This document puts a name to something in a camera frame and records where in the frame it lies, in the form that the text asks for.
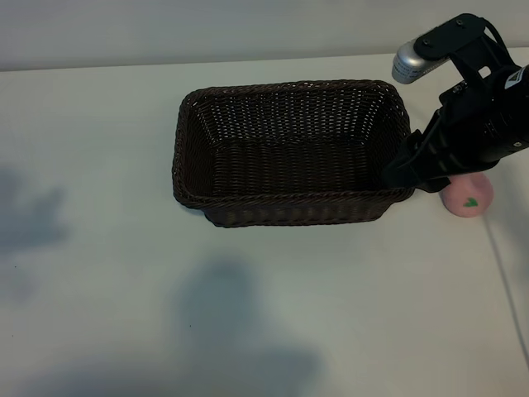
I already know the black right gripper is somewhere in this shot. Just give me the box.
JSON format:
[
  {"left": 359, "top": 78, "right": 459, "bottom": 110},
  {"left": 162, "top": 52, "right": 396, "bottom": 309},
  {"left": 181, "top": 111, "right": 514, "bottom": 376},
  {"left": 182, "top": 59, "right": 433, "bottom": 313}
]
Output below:
[{"left": 382, "top": 74, "right": 499, "bottom": 194}]

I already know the pink peach with green leaf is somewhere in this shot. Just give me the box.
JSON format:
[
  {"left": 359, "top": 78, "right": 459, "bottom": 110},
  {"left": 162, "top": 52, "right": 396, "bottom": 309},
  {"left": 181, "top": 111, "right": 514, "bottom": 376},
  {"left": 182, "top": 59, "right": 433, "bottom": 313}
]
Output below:
[{"left": 440, "top": 172, "right": 495, "bottom": 218}]

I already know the dark brown wicker basket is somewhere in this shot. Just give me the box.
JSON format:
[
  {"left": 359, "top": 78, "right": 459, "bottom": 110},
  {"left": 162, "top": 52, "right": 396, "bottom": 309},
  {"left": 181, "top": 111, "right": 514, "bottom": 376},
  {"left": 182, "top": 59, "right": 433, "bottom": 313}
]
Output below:
[{"left": 171, "top": 79, "right": 416, "bottom": 228}]

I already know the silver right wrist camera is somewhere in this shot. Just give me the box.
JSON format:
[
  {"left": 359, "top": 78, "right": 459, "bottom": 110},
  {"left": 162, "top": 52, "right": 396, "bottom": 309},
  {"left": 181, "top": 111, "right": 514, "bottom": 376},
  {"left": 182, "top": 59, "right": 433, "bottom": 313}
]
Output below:
[{"left": 391, "top": 39, "right": 446, "bottom": 84}]

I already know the thin black camera cable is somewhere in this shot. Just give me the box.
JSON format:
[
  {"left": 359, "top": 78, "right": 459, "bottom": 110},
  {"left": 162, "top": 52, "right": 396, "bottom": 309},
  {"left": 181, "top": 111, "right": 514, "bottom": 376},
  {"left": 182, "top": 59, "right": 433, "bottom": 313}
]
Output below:
[{"left": 483, "top": 16, "right": 518, "bottom": 68}]

